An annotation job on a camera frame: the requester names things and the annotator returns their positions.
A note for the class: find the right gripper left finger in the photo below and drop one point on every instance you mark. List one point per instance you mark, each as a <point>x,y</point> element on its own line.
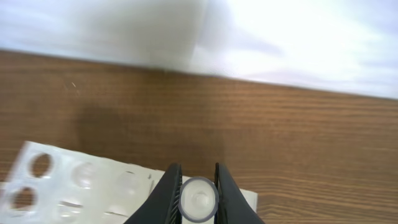
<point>161,202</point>

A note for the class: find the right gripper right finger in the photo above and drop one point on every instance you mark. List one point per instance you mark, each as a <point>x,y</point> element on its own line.
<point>230,202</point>

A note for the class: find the clear test tube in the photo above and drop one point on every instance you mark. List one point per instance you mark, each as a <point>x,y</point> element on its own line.
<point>199,199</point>

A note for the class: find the white test tube rack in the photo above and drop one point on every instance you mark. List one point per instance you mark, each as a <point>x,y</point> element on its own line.
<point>99,193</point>

